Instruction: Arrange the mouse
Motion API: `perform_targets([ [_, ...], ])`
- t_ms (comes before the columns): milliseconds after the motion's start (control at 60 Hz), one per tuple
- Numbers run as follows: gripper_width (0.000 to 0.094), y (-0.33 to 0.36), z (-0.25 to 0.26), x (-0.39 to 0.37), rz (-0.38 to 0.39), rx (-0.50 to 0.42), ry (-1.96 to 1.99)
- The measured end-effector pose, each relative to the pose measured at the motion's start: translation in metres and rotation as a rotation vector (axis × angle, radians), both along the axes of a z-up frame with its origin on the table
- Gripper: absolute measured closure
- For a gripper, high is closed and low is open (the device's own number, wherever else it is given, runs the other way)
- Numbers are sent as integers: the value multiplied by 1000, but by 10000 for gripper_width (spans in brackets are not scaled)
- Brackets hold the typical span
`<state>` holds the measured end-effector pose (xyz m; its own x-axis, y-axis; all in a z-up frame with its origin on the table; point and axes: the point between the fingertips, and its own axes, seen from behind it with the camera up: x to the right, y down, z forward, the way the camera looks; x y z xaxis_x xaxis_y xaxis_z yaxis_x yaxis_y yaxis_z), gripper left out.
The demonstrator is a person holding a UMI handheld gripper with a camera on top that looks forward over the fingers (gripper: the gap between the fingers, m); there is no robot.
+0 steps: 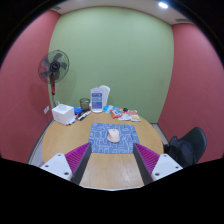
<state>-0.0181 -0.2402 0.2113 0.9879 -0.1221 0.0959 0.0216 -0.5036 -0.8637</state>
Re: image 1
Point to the red whiteboard marker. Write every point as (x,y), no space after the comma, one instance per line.
(72,121)

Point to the dark mesh pen cup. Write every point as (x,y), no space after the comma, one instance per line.
(84,104)

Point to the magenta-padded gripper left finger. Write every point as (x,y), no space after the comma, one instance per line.
(76,159)

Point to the white wall outlet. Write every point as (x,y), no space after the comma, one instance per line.
(46,109)

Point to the round ceiling light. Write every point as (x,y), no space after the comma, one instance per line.
(163,5)

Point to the cream white computer mouse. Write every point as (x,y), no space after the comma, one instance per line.
(113,135)

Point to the blue whiteboard eraser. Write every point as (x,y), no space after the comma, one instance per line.
(78,110)

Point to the blue grey patterned mouse pad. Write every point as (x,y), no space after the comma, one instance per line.
(98,140)

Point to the black chair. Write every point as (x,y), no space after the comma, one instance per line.
(198,140)

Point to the grey standing fan, red pole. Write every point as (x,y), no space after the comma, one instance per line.
(54,66)

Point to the white and orange snack packet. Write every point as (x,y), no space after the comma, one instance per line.
(134,116)
(124,116)

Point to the white paper roll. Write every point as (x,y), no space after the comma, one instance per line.
(106,93)

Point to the black whiteboard marker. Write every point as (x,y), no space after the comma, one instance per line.
(84,115)

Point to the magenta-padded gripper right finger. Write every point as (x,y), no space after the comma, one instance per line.
(148,159)

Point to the light blue snack packet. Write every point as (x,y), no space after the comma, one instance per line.
(107,108)

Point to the white tissue box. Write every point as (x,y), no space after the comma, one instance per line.
(62,114)

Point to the small black object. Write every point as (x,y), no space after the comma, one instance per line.
(125,109)

